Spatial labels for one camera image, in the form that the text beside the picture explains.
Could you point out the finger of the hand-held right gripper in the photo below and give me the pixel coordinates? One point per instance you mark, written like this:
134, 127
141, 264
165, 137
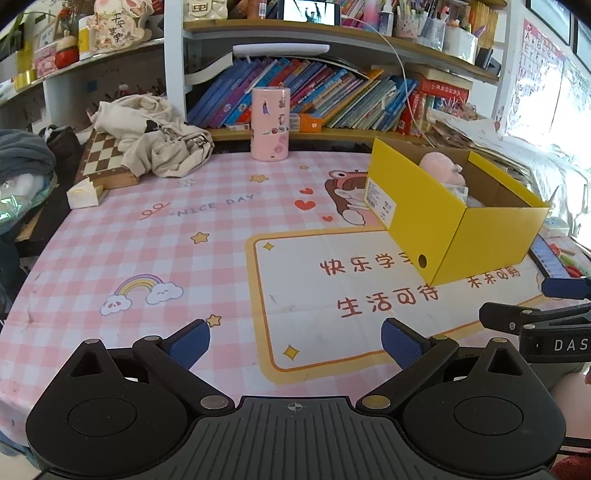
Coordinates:
508, 316
565, 288

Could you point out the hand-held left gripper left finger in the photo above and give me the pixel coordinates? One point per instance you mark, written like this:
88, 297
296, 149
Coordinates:
189, 342

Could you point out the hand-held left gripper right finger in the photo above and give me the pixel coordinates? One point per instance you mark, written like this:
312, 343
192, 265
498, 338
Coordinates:
402, 344

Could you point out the yellow cardboard box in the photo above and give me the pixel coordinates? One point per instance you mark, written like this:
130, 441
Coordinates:
489, 244

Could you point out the pink plush toy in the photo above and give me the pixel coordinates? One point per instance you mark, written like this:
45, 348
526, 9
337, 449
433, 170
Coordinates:
438, 166

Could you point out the pink printed cylinder container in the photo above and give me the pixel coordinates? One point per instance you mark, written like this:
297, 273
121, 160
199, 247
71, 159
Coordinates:
270, 124

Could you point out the shiny plastic sheet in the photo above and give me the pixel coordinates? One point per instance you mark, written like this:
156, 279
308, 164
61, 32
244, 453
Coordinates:
554, 184

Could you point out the red clothing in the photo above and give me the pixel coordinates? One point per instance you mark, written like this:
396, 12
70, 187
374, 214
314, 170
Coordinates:
575, 468

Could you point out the pile of papers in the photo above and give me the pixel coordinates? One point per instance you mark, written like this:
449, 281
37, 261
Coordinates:
480, 134

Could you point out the small white paper box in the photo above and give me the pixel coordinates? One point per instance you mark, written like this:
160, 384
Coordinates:
85, 194

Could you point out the wooden chessboard box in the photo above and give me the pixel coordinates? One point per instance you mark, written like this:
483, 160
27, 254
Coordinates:
104, 161

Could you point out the cream canvas bag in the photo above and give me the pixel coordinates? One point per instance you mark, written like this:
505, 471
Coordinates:
157, 134

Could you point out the wooden bookshelf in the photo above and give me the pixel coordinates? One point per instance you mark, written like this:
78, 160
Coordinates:
346, 135

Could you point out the black bag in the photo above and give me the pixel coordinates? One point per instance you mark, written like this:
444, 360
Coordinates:
62, 152

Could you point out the orange white long carton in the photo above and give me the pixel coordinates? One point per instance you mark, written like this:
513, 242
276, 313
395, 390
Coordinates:
307, 123

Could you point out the row of colourful books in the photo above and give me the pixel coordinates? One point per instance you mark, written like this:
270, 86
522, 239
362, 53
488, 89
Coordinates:
351, 97

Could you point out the grey clothing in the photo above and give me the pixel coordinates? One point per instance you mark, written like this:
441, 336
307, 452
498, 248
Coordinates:
23, 152

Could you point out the white cup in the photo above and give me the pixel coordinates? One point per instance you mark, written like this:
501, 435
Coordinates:
459, 46

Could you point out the thick book white pages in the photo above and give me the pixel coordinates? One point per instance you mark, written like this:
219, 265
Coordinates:
207, 69

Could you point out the white desk lamp bar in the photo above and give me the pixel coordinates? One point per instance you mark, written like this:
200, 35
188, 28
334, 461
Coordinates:
281, 50

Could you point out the patterned pen holder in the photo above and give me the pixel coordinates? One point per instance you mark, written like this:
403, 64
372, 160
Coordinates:
405, 23

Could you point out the red white round doll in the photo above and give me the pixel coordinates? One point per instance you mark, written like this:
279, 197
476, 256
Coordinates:
67, 53

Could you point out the yellow lidded jar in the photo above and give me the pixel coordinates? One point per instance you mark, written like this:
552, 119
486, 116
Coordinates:
87, 41

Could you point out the pink rabbit ornament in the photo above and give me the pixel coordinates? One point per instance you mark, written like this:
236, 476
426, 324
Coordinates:
117, 27

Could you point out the cream quilted purse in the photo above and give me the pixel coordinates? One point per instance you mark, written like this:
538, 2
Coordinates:
205, 9

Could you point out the smartphone with lit screen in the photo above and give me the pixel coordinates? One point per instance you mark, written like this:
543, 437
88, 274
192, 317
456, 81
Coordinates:
311, 11

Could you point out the wall poster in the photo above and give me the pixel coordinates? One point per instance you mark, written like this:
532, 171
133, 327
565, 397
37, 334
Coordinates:
538, 64

